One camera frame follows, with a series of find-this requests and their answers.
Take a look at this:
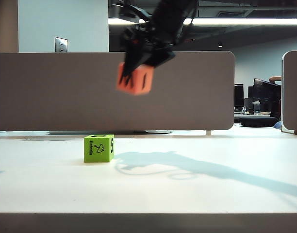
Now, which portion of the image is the grey partition with white edge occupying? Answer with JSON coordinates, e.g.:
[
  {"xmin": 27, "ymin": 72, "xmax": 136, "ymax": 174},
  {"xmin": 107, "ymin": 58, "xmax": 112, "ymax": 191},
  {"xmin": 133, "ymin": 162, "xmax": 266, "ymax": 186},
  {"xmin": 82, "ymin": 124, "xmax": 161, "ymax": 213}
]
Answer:
[{"xmin": 281, "ymin": 50, "xmax": 297, "ymax": 134}]

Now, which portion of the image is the green foam umbrella block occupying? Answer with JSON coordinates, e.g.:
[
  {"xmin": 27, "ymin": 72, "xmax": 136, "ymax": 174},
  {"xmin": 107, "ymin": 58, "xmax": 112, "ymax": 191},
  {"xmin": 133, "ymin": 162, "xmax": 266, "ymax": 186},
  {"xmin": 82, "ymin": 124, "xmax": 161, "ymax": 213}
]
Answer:
[{"xmin": 83, "ymin": 134, "xmax": 115, "ymax": 164}]

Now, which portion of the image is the black round cushion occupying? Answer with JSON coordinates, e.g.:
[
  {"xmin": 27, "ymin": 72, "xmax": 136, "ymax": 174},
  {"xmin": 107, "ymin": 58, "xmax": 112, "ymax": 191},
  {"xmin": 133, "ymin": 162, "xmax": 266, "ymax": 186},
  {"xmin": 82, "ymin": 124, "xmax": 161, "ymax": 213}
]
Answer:
[{"xmin": 239, "ymin": 116, "xmax": 278, "ymax": 128}]

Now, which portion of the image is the metal wall switch plate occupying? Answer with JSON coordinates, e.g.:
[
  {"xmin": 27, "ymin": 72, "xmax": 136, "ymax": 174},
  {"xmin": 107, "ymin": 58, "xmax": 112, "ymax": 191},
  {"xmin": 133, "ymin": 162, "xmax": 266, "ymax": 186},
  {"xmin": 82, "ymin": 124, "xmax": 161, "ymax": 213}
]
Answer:
[{"xmin": 54, "ymin": 36, "xmax": 69, "ymax": 53}]

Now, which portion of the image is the grey oval monitor base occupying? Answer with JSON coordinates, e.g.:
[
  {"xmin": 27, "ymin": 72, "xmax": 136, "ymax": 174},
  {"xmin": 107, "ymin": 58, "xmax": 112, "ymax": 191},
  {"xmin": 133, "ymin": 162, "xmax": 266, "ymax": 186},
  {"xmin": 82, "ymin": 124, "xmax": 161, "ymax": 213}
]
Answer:
[{"xmin": 133, "ymin": 130, "xmax": 173, "ymax": 135}]

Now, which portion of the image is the background person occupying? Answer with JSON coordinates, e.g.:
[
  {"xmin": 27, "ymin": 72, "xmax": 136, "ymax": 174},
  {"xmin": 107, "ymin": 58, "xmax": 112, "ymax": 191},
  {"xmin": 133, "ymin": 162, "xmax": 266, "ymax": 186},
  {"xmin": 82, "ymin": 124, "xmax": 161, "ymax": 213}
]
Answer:
[{"xmin": 269, "ymin": 75, "xmax": 282, "ymax": 86}]

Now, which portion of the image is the large tilted black monitor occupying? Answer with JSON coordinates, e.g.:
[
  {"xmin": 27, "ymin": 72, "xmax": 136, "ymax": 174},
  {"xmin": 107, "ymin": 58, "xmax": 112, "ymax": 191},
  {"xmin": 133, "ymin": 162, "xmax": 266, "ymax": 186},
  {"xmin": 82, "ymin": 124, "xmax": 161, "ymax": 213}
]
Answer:
[{"xmin": 247, "ymin": 78, "xmax": 282, "ymax": 119}]

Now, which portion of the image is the clear water bottle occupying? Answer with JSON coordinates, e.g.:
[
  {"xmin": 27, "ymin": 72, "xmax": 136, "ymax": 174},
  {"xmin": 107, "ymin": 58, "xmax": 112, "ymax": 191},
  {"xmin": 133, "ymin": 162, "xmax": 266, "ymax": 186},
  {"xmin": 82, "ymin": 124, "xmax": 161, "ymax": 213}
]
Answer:
[{"xmin": 252, "ymin": 100, "xmax": 262, "ymax": 115}]

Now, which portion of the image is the small black monitor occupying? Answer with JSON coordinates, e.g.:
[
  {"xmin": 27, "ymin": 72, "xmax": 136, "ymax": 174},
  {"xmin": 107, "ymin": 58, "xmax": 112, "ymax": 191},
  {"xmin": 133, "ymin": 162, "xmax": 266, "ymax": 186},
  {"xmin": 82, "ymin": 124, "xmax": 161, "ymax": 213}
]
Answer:
[{"xmin": 234, "ymin": 83, "xmax": 245, "ymax": 108}]

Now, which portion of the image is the large grey desk partition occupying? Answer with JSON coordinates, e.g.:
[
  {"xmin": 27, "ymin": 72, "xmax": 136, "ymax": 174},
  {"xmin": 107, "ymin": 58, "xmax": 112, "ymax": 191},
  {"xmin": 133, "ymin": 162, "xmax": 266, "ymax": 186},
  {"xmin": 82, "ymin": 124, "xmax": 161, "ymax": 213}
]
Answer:
[{"xmin": 0, "ymin": 50, "xmax": 236, "ymax": 132}]

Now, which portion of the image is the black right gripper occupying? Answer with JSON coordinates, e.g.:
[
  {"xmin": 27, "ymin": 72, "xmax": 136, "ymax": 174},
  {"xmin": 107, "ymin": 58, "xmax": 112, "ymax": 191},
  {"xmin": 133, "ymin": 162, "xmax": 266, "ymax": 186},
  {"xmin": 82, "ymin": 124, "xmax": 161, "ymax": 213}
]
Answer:
[{"xmin": 120, "ymin": 19, "xmax": 183, "ymax": 83}]

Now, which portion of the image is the orange foam letter block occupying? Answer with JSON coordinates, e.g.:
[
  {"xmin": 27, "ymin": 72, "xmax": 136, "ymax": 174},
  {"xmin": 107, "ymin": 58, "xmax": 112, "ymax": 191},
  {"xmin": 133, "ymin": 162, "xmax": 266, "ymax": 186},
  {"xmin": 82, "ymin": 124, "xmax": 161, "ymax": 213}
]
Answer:
[{"xmin": 116, "ymin": 62, "xmax": 155, "ymax": 96}]

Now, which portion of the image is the long ceiling light strip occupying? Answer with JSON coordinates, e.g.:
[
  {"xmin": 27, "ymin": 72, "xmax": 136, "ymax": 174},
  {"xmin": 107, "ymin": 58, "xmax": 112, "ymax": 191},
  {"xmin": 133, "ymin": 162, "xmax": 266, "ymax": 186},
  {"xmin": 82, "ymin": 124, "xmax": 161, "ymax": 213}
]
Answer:
[{"xmin": 108, "ymin": 17, "xmax": 297, "ymax": 26}]

